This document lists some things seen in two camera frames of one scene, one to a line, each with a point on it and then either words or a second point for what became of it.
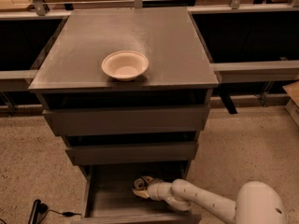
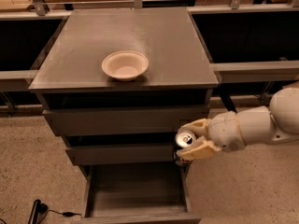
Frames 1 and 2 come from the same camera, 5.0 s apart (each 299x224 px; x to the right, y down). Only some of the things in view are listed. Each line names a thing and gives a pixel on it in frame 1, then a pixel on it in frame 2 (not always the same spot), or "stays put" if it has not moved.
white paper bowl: [124, 65] stays put
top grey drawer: [65, 122] stays put
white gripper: [154, 189] to [223, 130]
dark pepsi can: [138, 183] to [184, 139]
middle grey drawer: [133, 153] stays put
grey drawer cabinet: [128, 91] stays put
